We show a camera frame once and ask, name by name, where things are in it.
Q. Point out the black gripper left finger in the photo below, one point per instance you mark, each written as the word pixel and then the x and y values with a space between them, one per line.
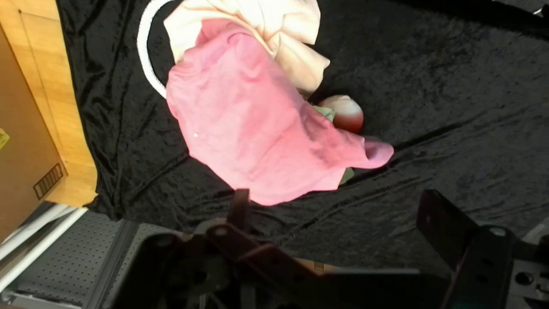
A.
pixel 246 258

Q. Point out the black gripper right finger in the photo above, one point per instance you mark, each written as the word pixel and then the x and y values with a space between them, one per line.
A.
pixel 481 258

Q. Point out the pink cloth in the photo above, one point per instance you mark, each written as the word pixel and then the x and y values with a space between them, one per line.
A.
pixel 258 131

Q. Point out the peach cloth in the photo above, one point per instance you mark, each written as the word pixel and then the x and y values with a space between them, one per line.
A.
pixel 286 35

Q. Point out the black velvet tablecloth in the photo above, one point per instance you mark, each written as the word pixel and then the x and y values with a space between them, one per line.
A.
pixel 447 114

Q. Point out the red plush radish toy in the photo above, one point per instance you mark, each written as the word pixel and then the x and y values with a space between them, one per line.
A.
pixel 346 112

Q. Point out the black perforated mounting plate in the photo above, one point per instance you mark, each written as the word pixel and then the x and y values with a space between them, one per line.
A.
pixel 69 264

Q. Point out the wooden shelf board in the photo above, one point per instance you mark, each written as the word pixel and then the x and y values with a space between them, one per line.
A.
pixel 57 104

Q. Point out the tall cardboard box with label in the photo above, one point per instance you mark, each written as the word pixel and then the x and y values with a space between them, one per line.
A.
pixel 23 149

